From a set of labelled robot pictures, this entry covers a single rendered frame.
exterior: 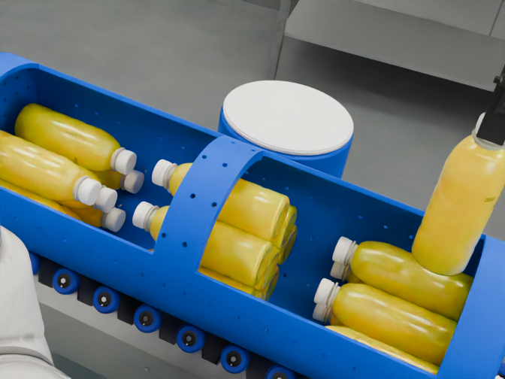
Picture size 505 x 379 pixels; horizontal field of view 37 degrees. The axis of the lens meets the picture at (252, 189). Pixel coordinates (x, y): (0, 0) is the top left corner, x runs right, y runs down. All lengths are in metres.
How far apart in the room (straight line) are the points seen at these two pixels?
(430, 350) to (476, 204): 0.29
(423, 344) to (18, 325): 0.57
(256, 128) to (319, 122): 0.14
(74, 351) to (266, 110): 0.64
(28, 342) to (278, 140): 0.82
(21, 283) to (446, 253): 0.48
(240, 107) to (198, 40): 2.60
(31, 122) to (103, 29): 2.90
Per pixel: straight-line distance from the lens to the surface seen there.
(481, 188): 0.87
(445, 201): 0.89
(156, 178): 1.13
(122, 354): 1.24
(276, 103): 1.61
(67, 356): 1.30
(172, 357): 1.19
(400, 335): 1.10
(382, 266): 1.11
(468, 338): 0.97
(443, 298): 1.11
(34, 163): 1.18
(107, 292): 1.20
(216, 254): 1.06
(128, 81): 3.70
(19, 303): 0.78
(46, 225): 1.12
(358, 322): 1.10
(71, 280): 1.23
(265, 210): 1.06
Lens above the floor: 1.83
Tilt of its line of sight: 37 degrees down
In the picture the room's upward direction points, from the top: 11 degrees clockwise
